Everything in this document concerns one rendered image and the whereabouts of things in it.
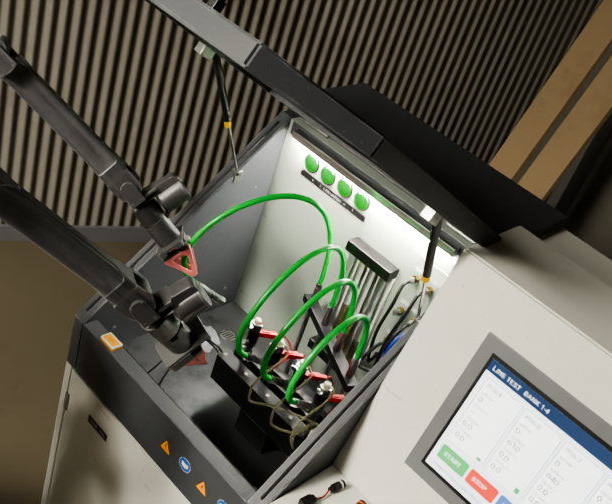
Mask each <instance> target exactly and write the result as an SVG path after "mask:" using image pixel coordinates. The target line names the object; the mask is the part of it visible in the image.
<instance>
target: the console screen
mask: <svg viewBox="0 0 612 504"><path fill-rule="evenodd" d="M404 462H405V463H406V464H407V465H408V466H409V467H410V468H411V469H412V470H413V471H414V472H415V473H416V474H417V475H418V476H419V477H421V478H422V479H423V480H424V481H425V482H426V483H427V484H428V485H429V486H430V487H431V488H432V489H433V490H434V491H435V492H437V493H438V494H439V495H440V496H441V497H442V498H443V499H444V500H445V501H446V502H447V503H448V504H612V426H611V425H610V424H609V423H607V422H606V421H605V420H604V419H602V418H601V417H600V416H598V415H597V414H596V413H595V412H593V411H592V410H591V409H589V408H588V407H587V406H586V405H584V404H583V403H582V402H580V401H579V400H578V399H577V398H575V397H574V396H573V395H572V394H570V393H569V392H568V391H566V390H565V389H564V388H563V387H561V386H560V385H559V384H557V383H556V382H555V381H554V380H552V379H551V378H550V377H548V376H547V375H546V374H545V373H543V372H542V371H541V370H540V369H538V368H537V367H536V366H534V365H533V364H532V363H531V362H529V361H528V360H527V359H525V358H524V357H523V356H522V355H520V354H519V353H518V352H516V351H515V350H514V349H513V348H511V347H510V346H509V345H507V344H506V343H505V342H504V341H502V340H501V339H500V338H499V337H497V336H496V335H495V334H493V333H492V332H489V333H488V334H487V336H486V337H485V339H484V340H483V342H482V343H481V345H480V347H479V348H478V350H477V351H476V353H475V354H474V356H473V357H472V359H471V360H470V362H469V363H468V365H467V366H466V368H465V369H464V371H463V373H462V374H461V376H460V377H459V379H458V380H457V382H456V383H455V385H454V386H453V388H452V389H451V391H450V392H449V394H448V395H447V397H446V398H445V400H444V402H443V403H442V405H441V406H440V408H439V409H438V411H437V412H436V414H435V415H434V417H433V418H432V420H431V421H430V423H429V424H428V426H427V427H426V429H425V431H424V432H423V434H422V435H421V437H420V438H419V440H418V441H417V443H416V444H415V446H414V447H413V449H412V450H411V452H410V453H409V455H408V457H407V458H406V460H405V461H404Z"/></svg>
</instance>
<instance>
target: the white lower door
mask: <svg viewBox="0 0 612 504"><path fill-rule="evenodd" d="M63 408H64V409H65V411H64V417H63V422H62V427H61V433H60V438H59V444H58V449H57V454H56V460H55V465H54V470H53V476H52V481H51V487H50V492H49V497H48V503H47V504H191V503H190V502H189V501H188V500H187V499H186V498H185V497H184V495H183V494H182V493H181V492H180V491H179V490H178V488H177V487H176V486H175V485H174V484H173V483H172V481H171V480H170V479H169V478H168V477H167V476H166V475H165V473H164V472H163V471H162V470H161V469H160V468H159V466H158V465H157V464H156V463H155V462H154V461H153V459H152V458H151V457H150V456H149V455H148V454H147V453H146V451H145V450H144V449H143V448H142V447H141V446H140V444H139V443H138V442H137V441H136V440H135V439H134V437H133V436H132V435H131V434H130V433H129V432H128V431H127V429H126V428H125V427H124V426H123V425H122V424H121V422H120V421H119V420H118V419H117V418H116V417H115V416H114V414H113V413H112V412H111V411H110V410H109V409H108V407H107V406H106V405H105V404H104V403H103V402H102V400H101V399H100V398H99V397H98V396H97V395H96V394H95V392H94V391H93V390H92V389H91V388H90V387H89V385H88V384H87V383H86V382H85V381H84V380H83V378H82V377H81V376H80V375H79V374H78V373H77V372H76V370H75V369H72V374H71V379H70V385H69V390H68V391H66V393H65V399H64V404H63Z"/></svg>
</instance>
